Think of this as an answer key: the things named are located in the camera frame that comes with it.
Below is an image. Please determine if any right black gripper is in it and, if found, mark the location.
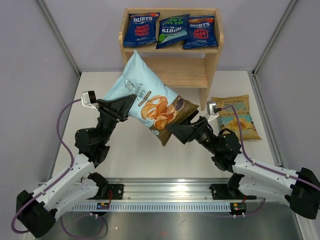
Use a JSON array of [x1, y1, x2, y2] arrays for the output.
[[166, 109, 220, 155]]

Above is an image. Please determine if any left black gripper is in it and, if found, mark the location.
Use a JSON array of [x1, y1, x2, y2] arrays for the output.
[[96, 94, 141, 146]]

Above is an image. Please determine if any light blue cassava chips bag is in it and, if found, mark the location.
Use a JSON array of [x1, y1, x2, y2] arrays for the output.
[[103, 51, 199, 146]]

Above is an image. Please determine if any yellow kettle chips bag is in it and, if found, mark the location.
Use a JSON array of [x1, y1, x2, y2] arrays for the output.
[[211, 94, 263, 141]]

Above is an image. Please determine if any blue Burts chilli bag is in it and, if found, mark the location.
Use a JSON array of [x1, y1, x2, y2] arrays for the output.
[[123, 12, 160, 48], [182, 15, 218, 50]]

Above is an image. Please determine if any blue Burts sea salt bag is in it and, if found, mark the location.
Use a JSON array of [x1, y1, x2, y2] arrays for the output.
[[156, 14, 190, 49]]

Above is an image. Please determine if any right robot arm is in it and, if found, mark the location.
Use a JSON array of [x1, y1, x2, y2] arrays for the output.
[[166, 116, 320, 220]]

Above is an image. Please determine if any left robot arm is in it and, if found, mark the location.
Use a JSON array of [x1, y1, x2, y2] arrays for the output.
[[11, 91, 137, 238]]

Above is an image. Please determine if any wooden two-tier shelf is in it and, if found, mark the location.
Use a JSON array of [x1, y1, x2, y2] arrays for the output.
[[118, 8, 224, 110]]

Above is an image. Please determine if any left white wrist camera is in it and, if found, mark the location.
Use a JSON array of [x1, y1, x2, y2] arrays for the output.
[[81, 90, 98, 109]]

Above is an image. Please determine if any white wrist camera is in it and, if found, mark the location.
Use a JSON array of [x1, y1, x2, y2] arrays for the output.
[[205, 101, 222, 122], [81, 90, 98, 109]]

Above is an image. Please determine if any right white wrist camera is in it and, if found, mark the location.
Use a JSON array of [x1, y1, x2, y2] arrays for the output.
[[205, 101, 222, 122]]

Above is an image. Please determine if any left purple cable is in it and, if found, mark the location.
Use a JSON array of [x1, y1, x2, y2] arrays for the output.
[[10, 98, 83, 235]]

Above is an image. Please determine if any purple cable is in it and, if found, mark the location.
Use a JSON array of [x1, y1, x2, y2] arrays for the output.
[[10, 98, 83, 235], [216, 104, 320, 192]]

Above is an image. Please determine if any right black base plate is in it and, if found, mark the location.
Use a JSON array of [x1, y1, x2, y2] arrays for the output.
[[209, 183, 243, 200]]

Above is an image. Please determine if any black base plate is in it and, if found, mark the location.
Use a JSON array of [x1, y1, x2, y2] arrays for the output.
[[97, 183, 125, 200], [209, 183, 243, 200]]

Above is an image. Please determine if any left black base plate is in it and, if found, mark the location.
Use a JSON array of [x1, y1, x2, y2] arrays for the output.
[[97, 183, 125, 200]]

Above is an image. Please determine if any aluminium mounting rail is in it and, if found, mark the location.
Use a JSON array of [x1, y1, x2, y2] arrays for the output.
[[37, 177, 306, 213]]

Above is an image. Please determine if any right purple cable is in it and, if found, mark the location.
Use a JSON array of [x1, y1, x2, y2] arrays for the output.
[[216, 104, 320, 192]]

